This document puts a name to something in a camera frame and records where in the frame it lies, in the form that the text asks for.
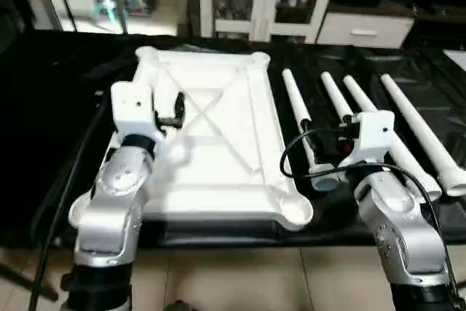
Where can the white plastic table top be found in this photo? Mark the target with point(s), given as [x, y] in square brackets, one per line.
[226, 136]

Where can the white plastic table leg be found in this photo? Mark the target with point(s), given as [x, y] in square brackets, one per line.
[295, 103]
[335, 96]
[419, 125]
[360, 96]

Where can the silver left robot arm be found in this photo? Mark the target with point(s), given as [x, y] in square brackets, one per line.
[109, 209]

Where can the white drawer unit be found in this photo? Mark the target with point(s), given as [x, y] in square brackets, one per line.
[364, 30]

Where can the black work mat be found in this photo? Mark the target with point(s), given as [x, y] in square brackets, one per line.
[44, 143]

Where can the black tripod leg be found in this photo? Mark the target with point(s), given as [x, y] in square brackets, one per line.
[29, 282]

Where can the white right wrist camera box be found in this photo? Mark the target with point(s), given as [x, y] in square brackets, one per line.
[375, 136]

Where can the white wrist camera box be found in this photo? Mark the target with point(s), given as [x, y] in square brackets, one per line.
[135, 111]
[375, 136]

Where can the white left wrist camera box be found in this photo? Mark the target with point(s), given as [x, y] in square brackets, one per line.
[135, 111]

